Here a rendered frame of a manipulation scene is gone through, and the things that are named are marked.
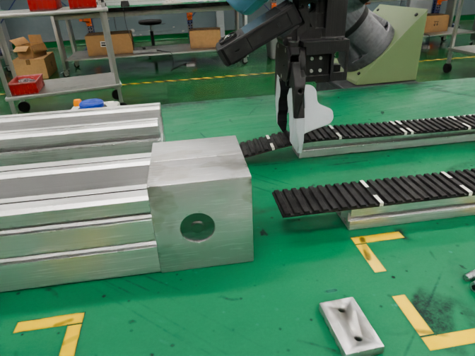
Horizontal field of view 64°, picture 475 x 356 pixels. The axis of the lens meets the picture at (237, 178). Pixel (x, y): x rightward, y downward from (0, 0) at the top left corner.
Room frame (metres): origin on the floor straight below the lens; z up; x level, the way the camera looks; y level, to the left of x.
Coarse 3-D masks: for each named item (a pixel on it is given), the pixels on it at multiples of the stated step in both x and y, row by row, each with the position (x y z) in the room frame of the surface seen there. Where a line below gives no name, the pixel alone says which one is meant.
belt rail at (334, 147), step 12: (444, 132) 0.55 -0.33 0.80; (456, 132) 0.56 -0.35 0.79; (468, 132) 0.56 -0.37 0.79; (312, 144) 0.53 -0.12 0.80; (324, 144) 0.53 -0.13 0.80; (336, 144) 0.54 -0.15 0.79; (348, 144) 0.54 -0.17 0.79; (360, 144) 0.54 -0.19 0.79; (372, 144) 0.54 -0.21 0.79; (384, 144) 0.54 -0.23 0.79; (396, 144) 0.54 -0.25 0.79; (408, 144) 0.54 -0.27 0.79; (420, 144) 0.55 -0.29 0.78; (432, 144) 0.55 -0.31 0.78; (300, 156) 0.52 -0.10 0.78; (312, 156) 0.53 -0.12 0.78
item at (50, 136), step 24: (0, 120) 0.52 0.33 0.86; (24, 120) 0.52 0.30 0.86; (48, 120) 0.52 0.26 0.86; (72, 120) 0.53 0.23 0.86; (96, 120) 0.53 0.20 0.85; (120, 120) 0.53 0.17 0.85; (144, 120) 0.49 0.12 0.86; (0, 144) 0.45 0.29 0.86; (24, 144) 0.45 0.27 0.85; (48, 144) 0.45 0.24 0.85; (72, 144) 0.47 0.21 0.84; (96, 144) 0.47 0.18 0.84; (120, 144) 0.46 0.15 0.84; (144, 144) 0.47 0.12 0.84
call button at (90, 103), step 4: (84, 100) 0.64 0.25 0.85; (88, 100) 0.64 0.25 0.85; (92, 100) 0.64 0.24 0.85; (96, 100) 0.64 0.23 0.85; (100, 100) 0.64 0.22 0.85; (80, 104) 0.62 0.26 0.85; (84, 104) 0.62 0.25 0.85; (88, 104) 0.62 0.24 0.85; (92, 104) 0.62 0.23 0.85; (96, 104) 0.62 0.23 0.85; (100, 104) 0.63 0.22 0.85; (80, 108) 0.62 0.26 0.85; (84, 108) 0.62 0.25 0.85
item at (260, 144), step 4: (256, 140) 0.55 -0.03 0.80; (260, 140) 0.54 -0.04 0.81; (264, 140) 0.54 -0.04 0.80; (256, 144) 0.53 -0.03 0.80; (260, 144) 0.53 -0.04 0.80; (264, 144) 0.52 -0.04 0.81; (256, 148) 0.52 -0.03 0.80; (260, 148) 0.51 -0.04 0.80; (264, 148) 0.51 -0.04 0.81; (268, 148) 0.51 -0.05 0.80; (260, 152) 0.50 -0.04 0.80; (264, 152) 0.51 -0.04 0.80
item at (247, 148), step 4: (248, 140) 0.55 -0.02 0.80; (240, 144) 0.55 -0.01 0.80; (244, 144) 0.54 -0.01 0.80; (248, 144) 0.54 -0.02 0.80; (252, 144) 0.54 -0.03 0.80; (244, 148) 0.53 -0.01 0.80; (248, 148) 0.53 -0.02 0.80; (252, 148) 0.52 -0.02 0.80; (244, 152) 0.51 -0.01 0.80; (248, 152) 0.52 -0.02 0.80; (252, 152) 0.51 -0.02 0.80; (256, 152) 0.51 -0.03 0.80; (244, 156) 0.50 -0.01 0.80; (248, 156) 0.50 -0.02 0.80
